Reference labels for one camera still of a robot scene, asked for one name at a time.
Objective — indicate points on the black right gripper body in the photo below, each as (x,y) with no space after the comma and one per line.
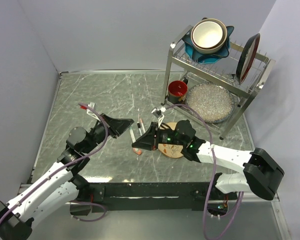
(152,136)

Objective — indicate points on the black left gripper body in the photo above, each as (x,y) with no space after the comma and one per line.
(114,131)

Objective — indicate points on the white marker with green end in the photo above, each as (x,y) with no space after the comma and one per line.
(132,134)

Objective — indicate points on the white marker with black tip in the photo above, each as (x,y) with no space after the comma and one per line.
(139,128)

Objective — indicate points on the white marker with pink end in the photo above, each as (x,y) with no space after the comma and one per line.
(142,125)

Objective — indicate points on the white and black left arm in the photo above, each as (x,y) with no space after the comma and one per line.
(61,183)

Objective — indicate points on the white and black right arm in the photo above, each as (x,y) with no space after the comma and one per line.
(253,171)

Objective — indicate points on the tan decorated plate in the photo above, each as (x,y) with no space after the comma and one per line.
(170,150)

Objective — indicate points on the black base beam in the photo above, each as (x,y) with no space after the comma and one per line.
(135,196)

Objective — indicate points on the red and black mug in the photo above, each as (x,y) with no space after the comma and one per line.
(177,91)

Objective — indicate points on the speckled glass plate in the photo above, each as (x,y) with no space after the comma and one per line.
(212,102)

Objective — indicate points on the steel dish rack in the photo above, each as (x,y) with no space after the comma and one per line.
(223,74)

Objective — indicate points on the blue wavy bowl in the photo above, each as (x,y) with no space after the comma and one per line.
(207,58)

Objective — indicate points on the cream bowl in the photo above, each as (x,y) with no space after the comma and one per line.
(209,35)

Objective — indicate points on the dark red-rimmed plate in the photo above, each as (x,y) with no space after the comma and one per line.
(247,57)

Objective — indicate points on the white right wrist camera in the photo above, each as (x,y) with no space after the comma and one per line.
(159,114)

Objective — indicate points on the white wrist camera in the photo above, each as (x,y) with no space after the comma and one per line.
(90,109)
(159,114)

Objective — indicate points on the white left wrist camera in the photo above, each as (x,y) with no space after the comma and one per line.
(90,109)

